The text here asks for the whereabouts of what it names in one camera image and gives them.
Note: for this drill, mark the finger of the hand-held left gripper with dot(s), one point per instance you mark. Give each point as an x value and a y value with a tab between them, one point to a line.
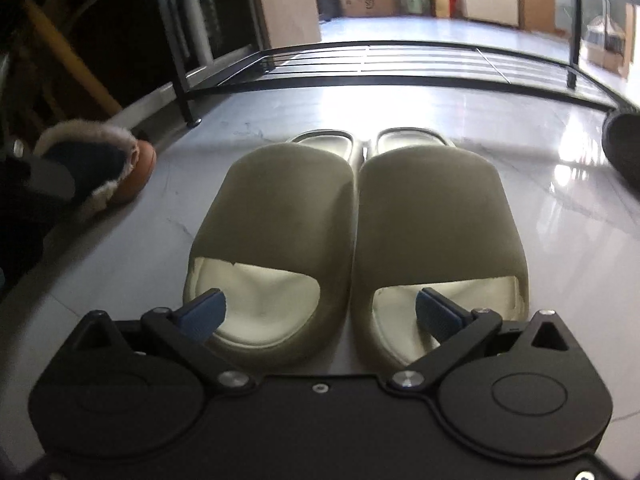
50	180

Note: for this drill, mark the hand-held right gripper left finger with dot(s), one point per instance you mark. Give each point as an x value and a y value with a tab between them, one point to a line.
202	312

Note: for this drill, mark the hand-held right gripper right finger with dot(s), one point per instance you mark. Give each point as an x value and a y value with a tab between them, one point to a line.
440	315

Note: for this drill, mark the olive foam slide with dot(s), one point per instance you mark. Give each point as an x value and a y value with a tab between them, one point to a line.
430	205
280	200

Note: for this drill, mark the black metal shoe rack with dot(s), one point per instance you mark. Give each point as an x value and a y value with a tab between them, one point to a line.
400	79

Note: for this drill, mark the black shoe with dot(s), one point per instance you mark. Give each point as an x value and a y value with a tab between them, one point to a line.
625	147

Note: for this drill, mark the person's left leg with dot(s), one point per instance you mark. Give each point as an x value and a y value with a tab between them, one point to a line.
100	170

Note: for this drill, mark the brown fur-lined slipper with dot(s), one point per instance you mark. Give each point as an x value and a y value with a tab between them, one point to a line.
142	170

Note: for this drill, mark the yellow wooden leg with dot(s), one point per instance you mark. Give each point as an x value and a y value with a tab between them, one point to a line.
75	57

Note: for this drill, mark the white pipe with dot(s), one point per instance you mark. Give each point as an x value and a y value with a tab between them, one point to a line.
195	20

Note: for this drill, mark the wooden board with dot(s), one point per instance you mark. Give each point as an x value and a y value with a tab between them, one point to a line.
290	7

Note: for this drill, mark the yellow bag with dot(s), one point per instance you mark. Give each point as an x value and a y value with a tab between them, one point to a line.
441	2

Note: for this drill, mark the red bag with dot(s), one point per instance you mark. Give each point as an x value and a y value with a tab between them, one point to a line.
453	2

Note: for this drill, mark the dark bin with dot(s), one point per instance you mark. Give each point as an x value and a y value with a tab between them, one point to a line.
331	8

